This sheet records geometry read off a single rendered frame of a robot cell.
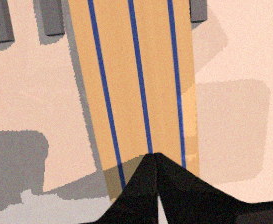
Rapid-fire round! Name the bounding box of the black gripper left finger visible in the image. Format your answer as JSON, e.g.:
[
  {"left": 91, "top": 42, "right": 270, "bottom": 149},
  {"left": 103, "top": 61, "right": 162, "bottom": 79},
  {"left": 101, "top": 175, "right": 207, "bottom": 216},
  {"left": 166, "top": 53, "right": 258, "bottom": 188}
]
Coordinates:
[{"left": 80, "top": 153, "right": 159, "bottom": 224}]

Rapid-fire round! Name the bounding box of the tan strip with blue stripes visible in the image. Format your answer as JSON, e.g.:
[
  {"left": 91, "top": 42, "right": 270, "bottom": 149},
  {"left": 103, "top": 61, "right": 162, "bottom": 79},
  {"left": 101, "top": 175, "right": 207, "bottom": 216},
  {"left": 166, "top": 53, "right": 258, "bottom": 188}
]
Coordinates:
[{"left": 68, "top": 0, "right": 200, "bottom": 204}]

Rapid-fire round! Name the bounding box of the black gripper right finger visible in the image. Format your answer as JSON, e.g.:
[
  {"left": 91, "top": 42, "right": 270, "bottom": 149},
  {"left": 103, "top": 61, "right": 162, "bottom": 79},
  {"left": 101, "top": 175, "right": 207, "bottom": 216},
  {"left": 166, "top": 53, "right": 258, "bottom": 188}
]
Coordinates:
[{"left": 153, "top": 152, "right": 273, "bottom": 224}]

